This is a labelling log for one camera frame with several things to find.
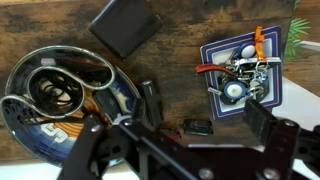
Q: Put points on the square blue white tray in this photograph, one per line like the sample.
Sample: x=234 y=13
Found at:
x=216 y=108

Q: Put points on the blue white round key tag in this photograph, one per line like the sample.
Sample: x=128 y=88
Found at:
x=233 y=90
x=247 y=50

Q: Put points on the small red object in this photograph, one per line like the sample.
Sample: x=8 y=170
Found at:
x=170 y=133

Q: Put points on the silver key bunch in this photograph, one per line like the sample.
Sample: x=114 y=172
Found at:
x=256 y=61

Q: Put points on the green artificial palm plant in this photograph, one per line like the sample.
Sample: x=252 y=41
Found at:
x=296 y=31

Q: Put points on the small black rectangular object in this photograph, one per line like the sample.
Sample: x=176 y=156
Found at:
x=198 y=127

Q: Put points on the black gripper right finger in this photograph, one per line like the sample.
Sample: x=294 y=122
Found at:
x=261 y=118

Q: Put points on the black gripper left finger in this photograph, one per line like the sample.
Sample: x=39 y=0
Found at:
x=138 y=111

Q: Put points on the round blue orange tray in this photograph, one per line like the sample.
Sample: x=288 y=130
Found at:
x=30 y=140

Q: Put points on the black square pad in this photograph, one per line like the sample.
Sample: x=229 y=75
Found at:
x=126 y=26

